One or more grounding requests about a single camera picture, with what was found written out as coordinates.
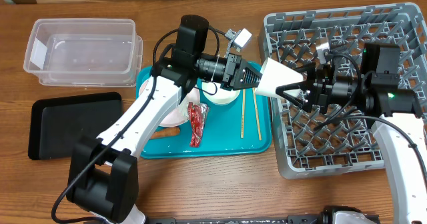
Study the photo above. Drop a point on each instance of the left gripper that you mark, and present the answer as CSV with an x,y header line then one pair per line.
x,y
241,65

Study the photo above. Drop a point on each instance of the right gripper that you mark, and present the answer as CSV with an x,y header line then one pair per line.
x,y
315,89

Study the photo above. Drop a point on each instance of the small white cup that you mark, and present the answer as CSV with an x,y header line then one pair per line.
x,y
275,74

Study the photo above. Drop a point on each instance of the large white bowl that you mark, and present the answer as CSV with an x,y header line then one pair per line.
x,y
218,96

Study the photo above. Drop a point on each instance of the red foil wrapper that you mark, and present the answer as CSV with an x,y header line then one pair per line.
x,y
197,118

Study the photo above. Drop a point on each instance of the pink plate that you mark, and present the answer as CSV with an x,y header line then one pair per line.
x,y
178,112

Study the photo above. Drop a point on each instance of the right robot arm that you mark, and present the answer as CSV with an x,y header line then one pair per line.
x,y
370,91

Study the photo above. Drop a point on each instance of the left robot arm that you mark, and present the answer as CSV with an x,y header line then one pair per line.
x,y
103,175

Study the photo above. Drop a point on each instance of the grey dishwasher rack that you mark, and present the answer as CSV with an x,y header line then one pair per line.
x,y
290,38

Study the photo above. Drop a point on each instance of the left wooden chopstick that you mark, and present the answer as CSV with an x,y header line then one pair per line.
x,y
243,112

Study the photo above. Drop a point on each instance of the wooden chopstick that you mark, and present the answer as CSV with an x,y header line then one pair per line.
x,y
257,114
243,112

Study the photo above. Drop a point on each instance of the teal serving tray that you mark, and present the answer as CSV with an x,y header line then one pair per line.
x,y
222,135

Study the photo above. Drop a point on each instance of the right wooden chopstick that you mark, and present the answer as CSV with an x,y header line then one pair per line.
x,y
257,114

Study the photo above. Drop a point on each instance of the orange carrot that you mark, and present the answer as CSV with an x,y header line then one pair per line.
x,y
166,132

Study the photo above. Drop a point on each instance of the clear plastic bin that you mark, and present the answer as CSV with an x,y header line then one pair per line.
x,y
87,52

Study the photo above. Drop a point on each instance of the black tray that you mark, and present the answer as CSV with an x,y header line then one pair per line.
x,y
57,123

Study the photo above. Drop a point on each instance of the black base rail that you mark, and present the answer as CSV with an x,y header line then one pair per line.
x,y
291,219

